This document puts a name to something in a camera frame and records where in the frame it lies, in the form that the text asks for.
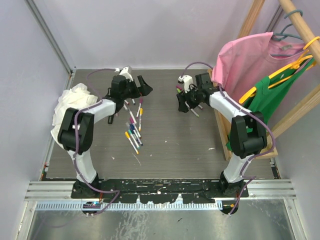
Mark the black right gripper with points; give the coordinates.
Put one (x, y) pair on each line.
(182, 97)

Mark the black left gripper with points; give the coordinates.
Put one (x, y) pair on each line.
(136, 94)

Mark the green capped white marker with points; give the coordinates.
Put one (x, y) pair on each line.
(194, 112)

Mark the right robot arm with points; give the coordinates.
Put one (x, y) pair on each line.
(247, 136)

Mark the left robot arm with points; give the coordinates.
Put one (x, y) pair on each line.
(77, 129)

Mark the blue ended white marker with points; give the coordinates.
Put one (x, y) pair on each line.
(132, 127)

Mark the orange capped black highlighter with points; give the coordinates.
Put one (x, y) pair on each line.
(110, 119)

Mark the teal ended white marker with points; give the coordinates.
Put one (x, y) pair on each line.
(132, 135)

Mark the yellow ended white marker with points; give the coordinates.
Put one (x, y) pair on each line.
(131, 142)

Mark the pink t-shirt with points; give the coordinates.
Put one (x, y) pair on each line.
(243, 62)

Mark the green tank top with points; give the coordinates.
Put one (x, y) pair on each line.
(271, 92)

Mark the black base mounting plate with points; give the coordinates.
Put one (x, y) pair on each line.
(159, 191)

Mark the grey-blue clothes hanger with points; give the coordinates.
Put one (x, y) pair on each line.
(280, 36)

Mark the yellow clothes hanger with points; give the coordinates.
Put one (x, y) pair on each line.
(294, 65)

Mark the wooden hanging rod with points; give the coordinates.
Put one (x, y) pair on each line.
(302, 29)

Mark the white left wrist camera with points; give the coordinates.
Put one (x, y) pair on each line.
(126, 72)

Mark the white slotted cable duct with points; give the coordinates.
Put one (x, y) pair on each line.
(82, 205)

